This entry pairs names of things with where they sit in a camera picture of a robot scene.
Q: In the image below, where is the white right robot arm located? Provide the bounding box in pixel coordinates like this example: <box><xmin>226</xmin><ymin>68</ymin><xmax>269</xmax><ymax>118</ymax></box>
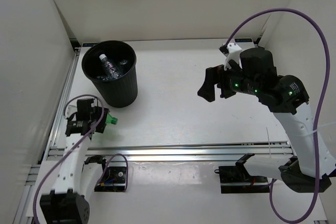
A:
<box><xmin>197</xmin><ymin>43</ymin><xmax>335</xmax><ymax>193</ymax></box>

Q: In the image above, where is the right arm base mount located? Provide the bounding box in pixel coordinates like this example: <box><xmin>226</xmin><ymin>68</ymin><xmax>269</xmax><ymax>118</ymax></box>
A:
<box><xmin>214</xmin><ymin>166</ymin><xmax>270</xmax><ymax>194</ymax></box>

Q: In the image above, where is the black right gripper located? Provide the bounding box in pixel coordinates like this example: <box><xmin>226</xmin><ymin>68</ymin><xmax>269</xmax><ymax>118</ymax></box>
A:
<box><xmin>197</xmin><ymin>59</ymin><xmax>261</xmax><ymax>103</ymax></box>

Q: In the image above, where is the white cable tie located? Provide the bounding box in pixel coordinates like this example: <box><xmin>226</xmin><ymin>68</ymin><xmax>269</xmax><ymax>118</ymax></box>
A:
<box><xmin>266</xmin><ymin>121</ymin><xmax>335</xmax><ymax>144</ymax></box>

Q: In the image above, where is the green plastic bottle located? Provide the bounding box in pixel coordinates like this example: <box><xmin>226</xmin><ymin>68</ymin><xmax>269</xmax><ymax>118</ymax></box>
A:
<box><xmin>95</xmin><ymin>113</ymin><xmax>118</xmax><ymax>134</ymax></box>

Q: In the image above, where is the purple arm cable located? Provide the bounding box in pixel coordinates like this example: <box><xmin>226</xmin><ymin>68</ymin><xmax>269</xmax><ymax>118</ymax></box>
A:
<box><xmin>33</xmin><ymin>94</ymin><xmax>129</xmax><ymax>224</ymax></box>
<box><xmin>225</xmin><ymin>7</ymin><xmax>330</xmax><ymax>223</ymax></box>

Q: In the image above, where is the clear bottle small blue label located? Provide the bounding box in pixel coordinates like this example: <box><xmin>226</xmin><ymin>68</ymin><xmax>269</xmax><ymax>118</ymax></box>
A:
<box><xmin>118</xmin><ymin>59</ymin><xmax>130</xmax><ymax>68</ymax></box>

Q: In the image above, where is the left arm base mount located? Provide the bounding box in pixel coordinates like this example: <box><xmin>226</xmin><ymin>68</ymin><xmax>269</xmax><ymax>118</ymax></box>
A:
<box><xmin>94</xmin><ymin>166</ymin><xmax>127</xmax><ymax>193</ymax></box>

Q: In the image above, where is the silver aluminium frame rail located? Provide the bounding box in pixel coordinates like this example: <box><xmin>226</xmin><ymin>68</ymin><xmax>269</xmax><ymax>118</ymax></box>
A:
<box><xmin>46</xmin><ymin>142</ymin><xmax>293</xmax><ymax>162</ymax></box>

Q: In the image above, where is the black ribbed plastic bin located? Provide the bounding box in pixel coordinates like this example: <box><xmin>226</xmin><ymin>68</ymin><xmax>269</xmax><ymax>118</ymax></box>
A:
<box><xmin>81</xmin><ymin>40</ymin><xmax>138</xmax><ymax>108</ymax></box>

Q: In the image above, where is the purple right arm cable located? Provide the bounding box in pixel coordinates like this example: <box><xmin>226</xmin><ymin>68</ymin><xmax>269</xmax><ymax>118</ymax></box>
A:
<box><xmin>225</xmin><ymin>7</ymin><xmax>330</xmax><ymax>223</ymax></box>

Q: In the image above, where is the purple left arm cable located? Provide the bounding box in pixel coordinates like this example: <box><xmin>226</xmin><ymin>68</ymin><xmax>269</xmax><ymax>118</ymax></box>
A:
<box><xmin>33</xmin><ymin>94</ymin><xmax>129</xmax><ymax>224</ymax></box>

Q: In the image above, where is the clear bottle large blue label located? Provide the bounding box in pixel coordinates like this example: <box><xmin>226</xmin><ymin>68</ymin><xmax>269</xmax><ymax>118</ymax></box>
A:
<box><xmin>99</xmin><ymin>54</ymin><xmax>122</xmax><ymax>80</ymax></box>

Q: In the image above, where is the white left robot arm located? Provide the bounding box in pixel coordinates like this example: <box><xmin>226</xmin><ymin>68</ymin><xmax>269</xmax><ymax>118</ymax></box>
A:
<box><xmin>33</xmin><ymin>94</ymin><xmax>110</xmax><ymax>223</ymax></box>

